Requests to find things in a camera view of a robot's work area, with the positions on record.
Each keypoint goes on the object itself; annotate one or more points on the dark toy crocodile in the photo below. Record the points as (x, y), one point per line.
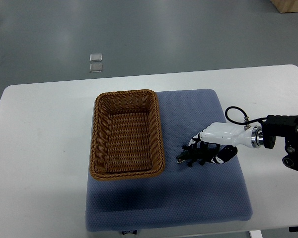
(191, 156)

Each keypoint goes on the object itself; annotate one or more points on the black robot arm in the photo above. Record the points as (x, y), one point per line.
(286, 127)

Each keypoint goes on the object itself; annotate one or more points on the white table leg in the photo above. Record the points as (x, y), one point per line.
(255, 234)

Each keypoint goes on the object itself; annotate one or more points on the wooden box corner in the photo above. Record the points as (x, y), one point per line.
(285, 6)

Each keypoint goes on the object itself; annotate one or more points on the upper metal floor plate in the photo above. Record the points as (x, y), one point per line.
(95, 57)

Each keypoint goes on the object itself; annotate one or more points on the blue foam mat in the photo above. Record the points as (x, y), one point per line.
(180, 195)

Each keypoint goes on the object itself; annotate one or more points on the brown wicker basket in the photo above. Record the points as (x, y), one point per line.
(126, 136)

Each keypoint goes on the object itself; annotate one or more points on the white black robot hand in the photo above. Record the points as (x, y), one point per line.
(219, 141)

